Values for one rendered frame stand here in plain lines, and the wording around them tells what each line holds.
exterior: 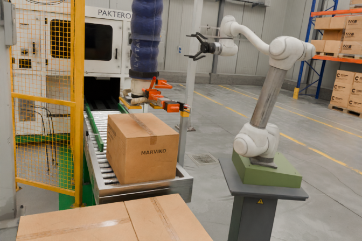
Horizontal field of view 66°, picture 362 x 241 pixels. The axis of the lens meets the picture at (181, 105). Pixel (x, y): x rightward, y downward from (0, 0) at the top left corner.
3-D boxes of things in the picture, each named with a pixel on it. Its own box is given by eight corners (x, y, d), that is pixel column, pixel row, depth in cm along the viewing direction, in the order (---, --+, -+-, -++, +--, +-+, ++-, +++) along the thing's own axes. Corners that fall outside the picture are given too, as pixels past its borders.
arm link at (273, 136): (279, 156, 191) (287, 126, 186) (265, 161, 178) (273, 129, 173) (259, 147, 202) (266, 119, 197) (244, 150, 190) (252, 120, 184)
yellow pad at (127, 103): (118, 98, 227) (118, 92, 226) (130, 98, 231) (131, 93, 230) (128, 109, 197) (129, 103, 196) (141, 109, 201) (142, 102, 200)
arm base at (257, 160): (269, 155, 205) (270, 148, 204) (277, 169, 183) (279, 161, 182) (244, 151, 205) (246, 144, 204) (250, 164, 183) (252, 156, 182)
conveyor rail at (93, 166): (77, 119, 395) (77, 106, 391) (81, 119, 397) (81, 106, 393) (97, 214, 190) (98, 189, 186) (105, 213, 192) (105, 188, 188)
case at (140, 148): (105, 157, 247) (107, 114, 238) (148, 153, 265) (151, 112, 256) (123, 191, 195) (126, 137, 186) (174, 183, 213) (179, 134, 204)
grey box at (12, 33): (9, 43, 216) (7, 4, 209) (17, 44, 218) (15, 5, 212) (5, 45, 198) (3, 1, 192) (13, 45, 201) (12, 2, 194)
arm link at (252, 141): (264, 159, 179) (244, 165, 164) (244, 147, 190) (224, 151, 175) (311, 42, 155) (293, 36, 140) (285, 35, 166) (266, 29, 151)
